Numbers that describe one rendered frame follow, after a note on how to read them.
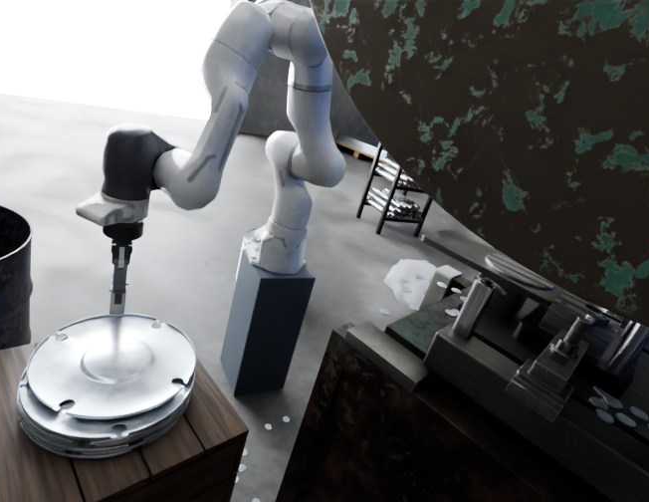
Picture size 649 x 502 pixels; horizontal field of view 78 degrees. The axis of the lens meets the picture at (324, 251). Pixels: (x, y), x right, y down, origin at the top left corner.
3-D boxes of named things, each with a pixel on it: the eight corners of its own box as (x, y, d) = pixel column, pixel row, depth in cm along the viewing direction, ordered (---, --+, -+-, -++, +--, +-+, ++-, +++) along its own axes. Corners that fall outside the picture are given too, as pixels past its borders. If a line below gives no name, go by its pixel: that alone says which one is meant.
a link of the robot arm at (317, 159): (308, 78, 106) (364, 95, 97) (302, 165, 120) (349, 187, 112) (278, 83, 98) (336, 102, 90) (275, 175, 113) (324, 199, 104)
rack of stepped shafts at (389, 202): (379, 236, 311) (423, 113, 274) (351, 213, 346) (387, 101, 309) (421, 239, 332) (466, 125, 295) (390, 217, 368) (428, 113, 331)
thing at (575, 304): (538, 326, 64) (551, 303, 62) (559, 305, 75) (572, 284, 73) (598, 360, 59) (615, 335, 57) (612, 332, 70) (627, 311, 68)
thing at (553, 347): (505, 390, 51) (542, 326, 47) (540, 350, 63) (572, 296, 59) (551, 422, 48) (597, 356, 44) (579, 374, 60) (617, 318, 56)
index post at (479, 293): (450, 329, 62) (475, 276, 58) (458, 324, 64) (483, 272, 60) (466, 339, 60) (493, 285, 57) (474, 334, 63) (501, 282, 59)
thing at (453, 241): (398, 291, 82) (421, 232, 76) (430, 279, 92) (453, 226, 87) (516, 366, 68) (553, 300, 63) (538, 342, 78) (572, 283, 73)
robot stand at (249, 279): (219, 359, 143) (242, 248, 126) (266, 354, 153) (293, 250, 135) (233, 396, 130) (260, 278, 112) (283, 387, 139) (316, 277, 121)
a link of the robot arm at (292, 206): (271, 203, 129) (288, 126, 119) (314, 226, 120) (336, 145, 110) (245, 206, 120) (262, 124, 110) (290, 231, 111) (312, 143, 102)
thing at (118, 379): (138, 444, 64) (138, 441, 64) (-18, 381, 66) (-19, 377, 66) (219, 344, 90) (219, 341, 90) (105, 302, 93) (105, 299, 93)
